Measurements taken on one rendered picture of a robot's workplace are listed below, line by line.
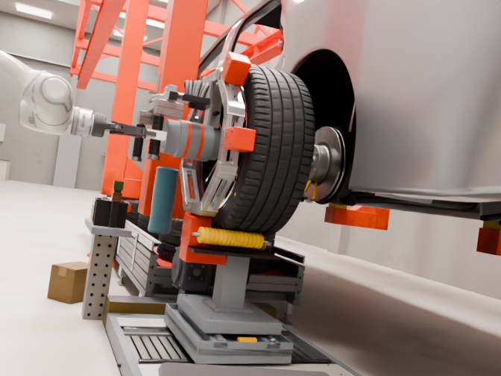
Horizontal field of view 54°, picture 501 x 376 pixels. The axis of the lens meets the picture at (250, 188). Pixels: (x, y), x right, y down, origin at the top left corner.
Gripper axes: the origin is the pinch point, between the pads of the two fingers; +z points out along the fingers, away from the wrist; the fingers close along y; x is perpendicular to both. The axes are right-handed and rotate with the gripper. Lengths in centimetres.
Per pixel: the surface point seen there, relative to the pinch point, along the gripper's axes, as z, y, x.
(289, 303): 100, -75, -71
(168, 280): 29, -70, -62
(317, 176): 71, -13, -4
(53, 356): -20, -25, -83
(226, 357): 33, 8, -72
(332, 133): 74, -10, 14
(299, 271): 101, -70, -53
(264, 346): 47, 8, -68
